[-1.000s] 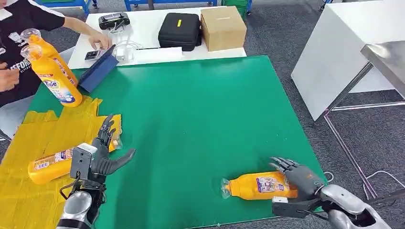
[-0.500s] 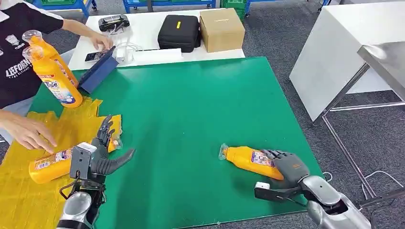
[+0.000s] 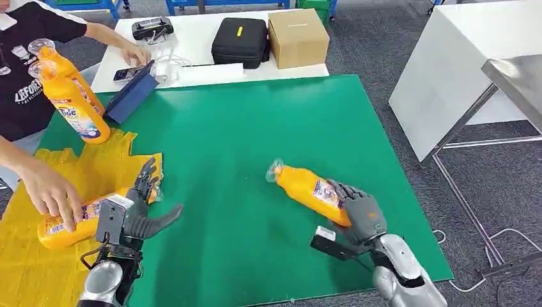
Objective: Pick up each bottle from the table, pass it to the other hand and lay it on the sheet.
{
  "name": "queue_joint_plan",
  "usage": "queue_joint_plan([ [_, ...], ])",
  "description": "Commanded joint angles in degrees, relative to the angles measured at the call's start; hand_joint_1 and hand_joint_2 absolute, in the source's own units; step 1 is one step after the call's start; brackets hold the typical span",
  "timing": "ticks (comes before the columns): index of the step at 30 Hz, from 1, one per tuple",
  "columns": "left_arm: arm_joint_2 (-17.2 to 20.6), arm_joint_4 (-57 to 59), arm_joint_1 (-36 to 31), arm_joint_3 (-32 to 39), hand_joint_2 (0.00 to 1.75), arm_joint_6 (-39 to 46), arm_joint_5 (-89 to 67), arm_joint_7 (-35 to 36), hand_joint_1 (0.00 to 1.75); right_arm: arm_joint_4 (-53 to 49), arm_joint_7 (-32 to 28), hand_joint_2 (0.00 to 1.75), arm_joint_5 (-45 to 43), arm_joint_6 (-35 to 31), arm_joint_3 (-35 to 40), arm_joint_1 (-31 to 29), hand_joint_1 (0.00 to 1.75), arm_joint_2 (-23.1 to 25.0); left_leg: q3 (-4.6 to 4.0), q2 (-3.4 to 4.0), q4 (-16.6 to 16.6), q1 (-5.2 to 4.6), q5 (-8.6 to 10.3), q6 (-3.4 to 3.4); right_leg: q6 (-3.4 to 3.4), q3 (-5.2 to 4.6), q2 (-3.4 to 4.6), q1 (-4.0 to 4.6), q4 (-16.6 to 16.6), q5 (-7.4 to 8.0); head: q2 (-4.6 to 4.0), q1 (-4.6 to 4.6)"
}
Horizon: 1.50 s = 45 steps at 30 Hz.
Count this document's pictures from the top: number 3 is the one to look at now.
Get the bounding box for person's left hand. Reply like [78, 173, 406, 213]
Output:
[121, 42, 152, 67]

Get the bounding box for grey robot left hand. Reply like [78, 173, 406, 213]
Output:
[123, 157, 184, 240]

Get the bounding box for person's right hand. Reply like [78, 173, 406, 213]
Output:
[20, 162, 86, 234]

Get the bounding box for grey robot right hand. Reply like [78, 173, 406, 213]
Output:
[327, 178, 388, 247]

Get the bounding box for orange drink bottle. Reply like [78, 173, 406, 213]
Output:
[28, 59, 112, 145]
[265, 159, 352, 228]
[27, 38, 105, 116]
[37, 186, 164, 250]

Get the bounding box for smartphone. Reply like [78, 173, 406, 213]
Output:
[112, 66, 145, 82]

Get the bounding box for black handheld controller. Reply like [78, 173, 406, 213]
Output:
[131, 17, 175, 43]

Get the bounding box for blue tablet case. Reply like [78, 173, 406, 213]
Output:
[104, 59, 160, 125]

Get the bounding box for white table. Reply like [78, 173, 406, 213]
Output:
[91, 8, 330, 94]

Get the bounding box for blue metal rack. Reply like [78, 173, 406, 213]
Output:
[165, 0, 291, 15]
[44, 0, 130, 20]

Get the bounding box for yellow sheet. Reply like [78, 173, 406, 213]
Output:
[0, 129, 164, 307]

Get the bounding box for black zip case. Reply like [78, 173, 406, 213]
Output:
[210, 17, 271, 70]

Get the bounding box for person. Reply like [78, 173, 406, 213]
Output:
[0, 0, 152, 234]

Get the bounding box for green table mat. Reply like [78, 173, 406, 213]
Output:
[38, 75, 454, 307]

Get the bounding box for white cabinet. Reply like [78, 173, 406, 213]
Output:
[389, 0, 542, 162]

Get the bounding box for brown cardboard box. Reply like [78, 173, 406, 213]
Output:
[267, 8, 330, 70]

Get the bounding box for green plastic crate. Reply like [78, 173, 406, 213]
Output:
[295, 0, 337, 24]

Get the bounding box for steel table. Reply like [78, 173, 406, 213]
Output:
[421, 54, 542, 281]

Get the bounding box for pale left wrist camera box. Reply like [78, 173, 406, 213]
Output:
[96, 193, 135, 244]

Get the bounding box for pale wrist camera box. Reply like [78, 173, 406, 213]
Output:
[96, 193, 135, 244]
[310, 225, 339, 259]

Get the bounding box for white charger cables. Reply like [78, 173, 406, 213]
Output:
[146, 40, 191, 83]

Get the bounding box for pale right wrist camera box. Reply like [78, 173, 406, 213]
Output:
[310, 225, 339, 259]

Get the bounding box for white floor cable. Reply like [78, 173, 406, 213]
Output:
[431, 228, 542, 294]

